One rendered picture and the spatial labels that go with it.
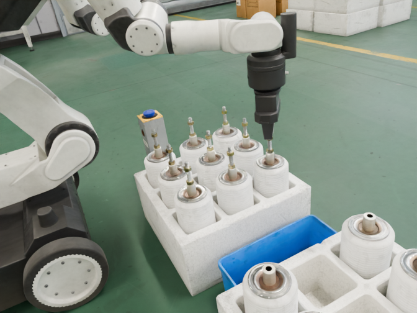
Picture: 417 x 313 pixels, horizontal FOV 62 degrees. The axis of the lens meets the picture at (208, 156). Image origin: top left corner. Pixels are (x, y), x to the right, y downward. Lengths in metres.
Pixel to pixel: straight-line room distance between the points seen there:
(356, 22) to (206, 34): 2.75
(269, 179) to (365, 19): 2.77
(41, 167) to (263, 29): 0.66
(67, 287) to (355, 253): 0.69
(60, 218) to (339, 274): 0.69
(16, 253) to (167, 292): 0.39
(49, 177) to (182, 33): 0.52
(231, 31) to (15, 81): 0.52
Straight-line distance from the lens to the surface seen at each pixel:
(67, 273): 0.98
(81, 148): 1.00
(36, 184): 1.06
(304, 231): 1.00
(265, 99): 0.83
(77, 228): 0.97
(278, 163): 0.94
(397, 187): 1.34
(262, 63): 0.80
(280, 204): 0.94
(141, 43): 0.77
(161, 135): 1.19
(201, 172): 0.97
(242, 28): 0.76
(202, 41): 0.79
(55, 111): 1.01
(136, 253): 1.12
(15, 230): 1.11
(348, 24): 3.39
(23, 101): 1.00
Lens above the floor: 0.75
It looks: 30 degrees down
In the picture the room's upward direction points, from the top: 8 degrees counter-clockwise
